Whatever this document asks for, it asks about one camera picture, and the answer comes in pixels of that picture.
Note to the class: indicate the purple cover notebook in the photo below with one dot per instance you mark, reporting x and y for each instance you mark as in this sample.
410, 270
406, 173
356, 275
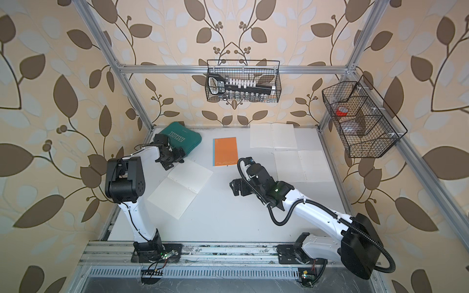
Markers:
178, 190

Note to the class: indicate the orange cover notebook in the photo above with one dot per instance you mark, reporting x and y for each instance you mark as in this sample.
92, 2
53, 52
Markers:
225, 151

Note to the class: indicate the open white lined notebook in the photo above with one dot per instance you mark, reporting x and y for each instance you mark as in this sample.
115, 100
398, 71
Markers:
276, 135

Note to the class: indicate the green plastic tool case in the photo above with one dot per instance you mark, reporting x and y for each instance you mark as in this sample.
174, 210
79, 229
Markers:
182, 137

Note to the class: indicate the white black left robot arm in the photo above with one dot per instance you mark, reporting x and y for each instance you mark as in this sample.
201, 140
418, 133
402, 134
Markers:
125, 185

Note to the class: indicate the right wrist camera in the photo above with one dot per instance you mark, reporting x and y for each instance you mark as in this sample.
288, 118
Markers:
248, 161

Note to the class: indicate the red object in basket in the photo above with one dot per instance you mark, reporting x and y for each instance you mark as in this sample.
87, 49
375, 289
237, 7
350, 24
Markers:
341, 111

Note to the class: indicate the socket wrench set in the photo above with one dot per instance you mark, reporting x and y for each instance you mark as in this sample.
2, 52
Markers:
225, 88

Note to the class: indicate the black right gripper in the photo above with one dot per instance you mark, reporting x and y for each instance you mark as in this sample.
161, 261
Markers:
236, 187

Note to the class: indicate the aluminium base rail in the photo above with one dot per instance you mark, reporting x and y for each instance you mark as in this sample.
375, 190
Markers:
240, 254

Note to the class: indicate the black wire basket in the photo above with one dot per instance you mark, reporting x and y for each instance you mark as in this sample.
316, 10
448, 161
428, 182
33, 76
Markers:
371, 127
263, 71

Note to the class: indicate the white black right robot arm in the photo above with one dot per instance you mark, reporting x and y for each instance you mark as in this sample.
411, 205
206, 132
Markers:
352, 240

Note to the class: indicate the black wire basket right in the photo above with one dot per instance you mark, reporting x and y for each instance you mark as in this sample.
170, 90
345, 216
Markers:
371, 127

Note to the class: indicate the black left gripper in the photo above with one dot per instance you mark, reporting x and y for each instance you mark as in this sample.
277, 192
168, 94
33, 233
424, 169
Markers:
178, 157

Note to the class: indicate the black wire basket centre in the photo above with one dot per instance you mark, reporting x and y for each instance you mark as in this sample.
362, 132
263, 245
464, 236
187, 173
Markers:
263, 71

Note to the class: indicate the green cover notebook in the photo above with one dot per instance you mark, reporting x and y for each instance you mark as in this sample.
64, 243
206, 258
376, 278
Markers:
302, 166

